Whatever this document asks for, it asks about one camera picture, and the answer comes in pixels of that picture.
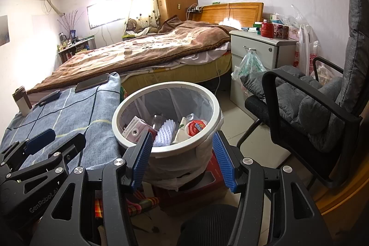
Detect cluttered small desk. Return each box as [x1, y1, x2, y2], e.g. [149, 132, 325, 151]
[57, 35, 97, 64]

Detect wooden headboard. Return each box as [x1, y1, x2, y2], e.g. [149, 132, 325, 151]
[201, 2, 265, 26]

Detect white red printed plastic bag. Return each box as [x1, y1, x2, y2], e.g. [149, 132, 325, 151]
[294, 24, 321, 77]

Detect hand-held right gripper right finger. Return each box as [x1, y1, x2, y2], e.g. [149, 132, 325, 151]
[213, 131, 325, 246]

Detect bed with brown blanket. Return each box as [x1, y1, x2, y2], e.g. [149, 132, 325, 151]
[26, 15, 238, 95]

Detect dark glasses case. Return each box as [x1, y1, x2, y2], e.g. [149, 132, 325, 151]
[39, 89, 61, 107]

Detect colourful striped cloth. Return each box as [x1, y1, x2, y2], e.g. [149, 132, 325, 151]
[92, 195, 161, 219]

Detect brown teddy bear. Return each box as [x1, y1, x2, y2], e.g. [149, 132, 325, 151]
[124, 18, 159, 35]

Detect green printed plastic bag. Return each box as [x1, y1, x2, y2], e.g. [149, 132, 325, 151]
[231, 48, 267, 82]

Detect white bed sheet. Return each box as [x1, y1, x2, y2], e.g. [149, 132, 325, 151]
[175, 44, 231, 65]

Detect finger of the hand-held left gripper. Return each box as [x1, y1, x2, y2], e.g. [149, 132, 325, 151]
[6, 133, 87, 195]
[0, 128, 57, 172]

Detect red patterned tin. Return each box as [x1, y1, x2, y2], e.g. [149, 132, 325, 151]
[274, 23, 290, 40]

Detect dark smartphone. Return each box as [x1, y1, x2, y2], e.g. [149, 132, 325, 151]
[74, 73, 110, 92]

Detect black mesh seat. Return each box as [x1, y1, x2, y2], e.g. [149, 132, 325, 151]
[177, 203, 241, 246]

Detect silver wall poster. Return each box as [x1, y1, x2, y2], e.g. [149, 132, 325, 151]
[0, 15, 12, 46]

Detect white round bin with liner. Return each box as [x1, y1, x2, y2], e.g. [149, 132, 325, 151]
[111, 81, 224, 192]

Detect brown white thermos cup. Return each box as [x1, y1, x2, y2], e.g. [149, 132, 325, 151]
[12, 86, 32, 116]

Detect white nightstand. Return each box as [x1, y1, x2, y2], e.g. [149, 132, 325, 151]
[229, 30, 298, 107]

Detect black frame chair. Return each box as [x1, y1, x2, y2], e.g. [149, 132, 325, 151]
[244, 0, 369, 189]

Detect yellow bed mattress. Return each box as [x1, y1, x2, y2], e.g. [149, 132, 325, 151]
[119, 51, 233, 89]

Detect wrapped air conditioner pipe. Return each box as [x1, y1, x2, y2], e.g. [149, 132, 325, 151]
[43, 0, 65, 16]

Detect grey chair cushion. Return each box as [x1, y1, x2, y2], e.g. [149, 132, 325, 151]
[240, 0, 369, 153]

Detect red jar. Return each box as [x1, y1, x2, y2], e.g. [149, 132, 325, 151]
[261, 19, 274, 39]

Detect small pink carton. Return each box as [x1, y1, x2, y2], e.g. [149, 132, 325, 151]
[124, 116, 158, 146]

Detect red cardboard box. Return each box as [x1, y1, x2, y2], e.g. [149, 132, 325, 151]
[154, 152, 231, 208]

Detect dried branches in vase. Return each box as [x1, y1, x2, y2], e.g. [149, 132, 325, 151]
[57, 10, 84, 36]

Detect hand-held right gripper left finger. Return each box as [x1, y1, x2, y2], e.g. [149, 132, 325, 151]
[29, 131, 153, 246]

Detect window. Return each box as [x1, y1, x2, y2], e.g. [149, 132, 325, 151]
[87, 0, 132, 29]

